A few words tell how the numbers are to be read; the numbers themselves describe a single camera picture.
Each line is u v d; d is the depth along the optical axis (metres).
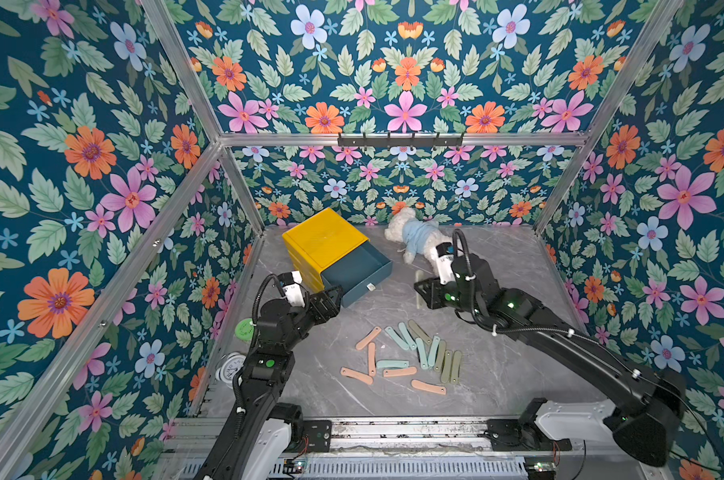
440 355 0.86
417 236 1.06
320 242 0.87
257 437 0.57
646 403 0.39
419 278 0.72
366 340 0.90
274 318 0.56
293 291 0.67
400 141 0.92
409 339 0.90
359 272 0.82
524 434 0.65
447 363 0.85
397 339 0.90
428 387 0.82
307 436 0.73
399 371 0.84
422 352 0.88
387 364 0.86
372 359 0.86
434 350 0.88
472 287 0.53
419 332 0.91
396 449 0.72
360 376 0.84
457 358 0.86
